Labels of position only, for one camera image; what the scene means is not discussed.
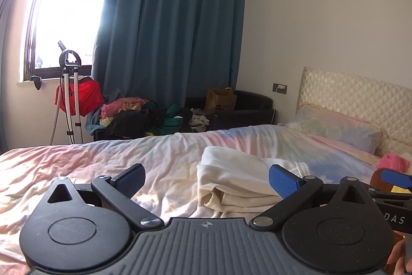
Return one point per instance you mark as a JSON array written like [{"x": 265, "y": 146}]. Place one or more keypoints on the white patterned cloth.
[{"x": 199, "y": 122}]

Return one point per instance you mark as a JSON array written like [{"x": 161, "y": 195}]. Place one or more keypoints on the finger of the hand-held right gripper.
[{"x": 396, "y": 177}]

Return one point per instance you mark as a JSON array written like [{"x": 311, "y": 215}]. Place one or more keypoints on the garment steamer stand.
[{"x": 66, "y": 91}]

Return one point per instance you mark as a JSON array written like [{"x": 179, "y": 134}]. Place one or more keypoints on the cream quilted headboard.
[{"x": 354, "y": 91}]

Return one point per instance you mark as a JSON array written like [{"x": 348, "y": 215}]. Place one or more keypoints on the black sofa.
[{"x": 254, "y": 104}]

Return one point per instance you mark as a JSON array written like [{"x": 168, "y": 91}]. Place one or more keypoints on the red bag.
[{"x": 88, "y": 94}]

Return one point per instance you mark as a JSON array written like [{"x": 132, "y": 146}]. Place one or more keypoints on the pink clothes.
[{"x": 124, "y": 106}]

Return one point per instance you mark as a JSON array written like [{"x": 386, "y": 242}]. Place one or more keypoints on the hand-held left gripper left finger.
[{"x": 130, "y": 180}]

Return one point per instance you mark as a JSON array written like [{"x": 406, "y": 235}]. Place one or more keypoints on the window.
[{"x": 64, "y": 4}]

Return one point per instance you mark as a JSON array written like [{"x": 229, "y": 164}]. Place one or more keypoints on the cream pants with black band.
[{"x": 231, "y": 178}]

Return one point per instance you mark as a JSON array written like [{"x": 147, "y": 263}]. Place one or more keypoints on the pastel pillow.
[{"x": 334, "y": 130}]

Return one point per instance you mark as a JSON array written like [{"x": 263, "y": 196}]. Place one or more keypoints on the pink cloth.
[{"x": 392, "y": 161}]

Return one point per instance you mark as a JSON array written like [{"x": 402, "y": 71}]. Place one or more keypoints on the green cloth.
[{"x": 173, "y": 115}]

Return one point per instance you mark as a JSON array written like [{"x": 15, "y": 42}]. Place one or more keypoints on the brown cardboard box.
[{"x": 220, "y": 101}]

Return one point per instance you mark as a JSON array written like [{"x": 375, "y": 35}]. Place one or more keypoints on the brown wooden object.
[{"x": 376, "y": 180}]

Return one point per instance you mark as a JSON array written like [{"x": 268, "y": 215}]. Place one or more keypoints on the wide teal curtain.
[{"x": 177, "y": 20}]

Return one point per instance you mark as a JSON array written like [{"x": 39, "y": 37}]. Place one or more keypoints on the black clothes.
[{"x": 132, "y": 123}]

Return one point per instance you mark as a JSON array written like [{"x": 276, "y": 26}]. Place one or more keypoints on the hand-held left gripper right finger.
[{"x": 285, "y": 181}]

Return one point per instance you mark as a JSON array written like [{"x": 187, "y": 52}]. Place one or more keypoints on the person's right hand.
[{"x": 396, "y": 257}]

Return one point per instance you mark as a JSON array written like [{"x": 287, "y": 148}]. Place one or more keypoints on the wall outlet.
[{"x": 280, "y": 88}]

